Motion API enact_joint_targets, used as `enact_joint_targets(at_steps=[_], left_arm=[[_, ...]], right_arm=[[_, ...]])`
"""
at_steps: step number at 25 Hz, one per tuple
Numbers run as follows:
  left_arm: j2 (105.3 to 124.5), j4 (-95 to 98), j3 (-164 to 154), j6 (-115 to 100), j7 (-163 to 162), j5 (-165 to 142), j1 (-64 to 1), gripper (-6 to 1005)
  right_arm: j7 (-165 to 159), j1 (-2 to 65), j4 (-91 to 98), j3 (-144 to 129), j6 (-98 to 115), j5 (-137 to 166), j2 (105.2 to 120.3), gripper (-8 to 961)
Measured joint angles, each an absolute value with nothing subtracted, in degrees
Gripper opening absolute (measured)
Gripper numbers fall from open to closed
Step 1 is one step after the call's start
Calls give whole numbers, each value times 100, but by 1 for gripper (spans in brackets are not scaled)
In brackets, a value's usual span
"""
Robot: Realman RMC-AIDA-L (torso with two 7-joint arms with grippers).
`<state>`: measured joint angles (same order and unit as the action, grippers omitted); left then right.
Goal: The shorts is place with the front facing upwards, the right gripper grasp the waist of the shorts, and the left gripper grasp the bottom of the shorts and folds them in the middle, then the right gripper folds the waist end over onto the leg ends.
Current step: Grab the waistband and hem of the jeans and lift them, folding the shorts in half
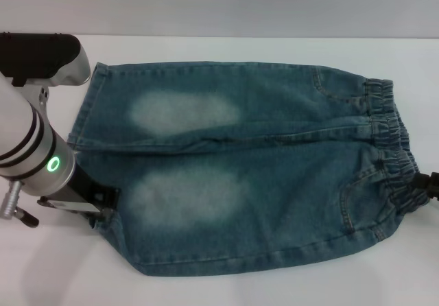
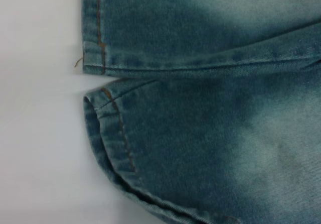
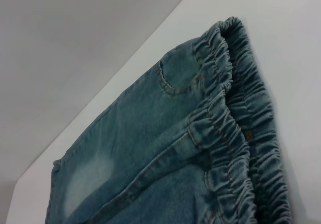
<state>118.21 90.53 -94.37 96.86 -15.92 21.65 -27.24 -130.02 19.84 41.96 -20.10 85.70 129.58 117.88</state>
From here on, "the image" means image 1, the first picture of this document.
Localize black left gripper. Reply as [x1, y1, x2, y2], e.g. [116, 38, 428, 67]
[37, 163, 121, 231]

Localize blue denim shorts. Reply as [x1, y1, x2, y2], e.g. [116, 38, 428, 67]
[67, 62, 427, 274]

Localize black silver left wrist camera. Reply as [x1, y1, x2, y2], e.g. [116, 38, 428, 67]
[0, 31, 92, 88]

